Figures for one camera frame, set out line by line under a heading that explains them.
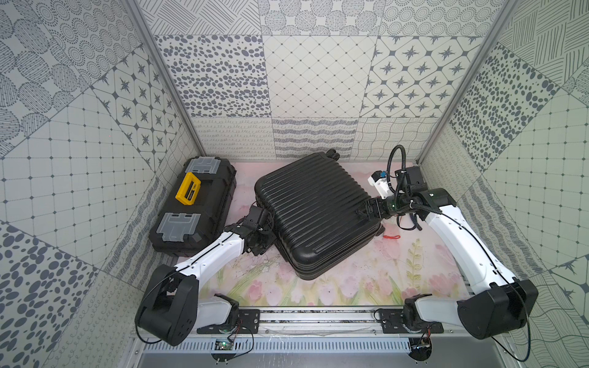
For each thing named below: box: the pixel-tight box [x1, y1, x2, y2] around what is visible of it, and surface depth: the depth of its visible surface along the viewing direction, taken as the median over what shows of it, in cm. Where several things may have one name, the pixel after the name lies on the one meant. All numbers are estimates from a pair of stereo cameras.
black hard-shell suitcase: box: [254, 148, 385, 280], surface depth 75 cm
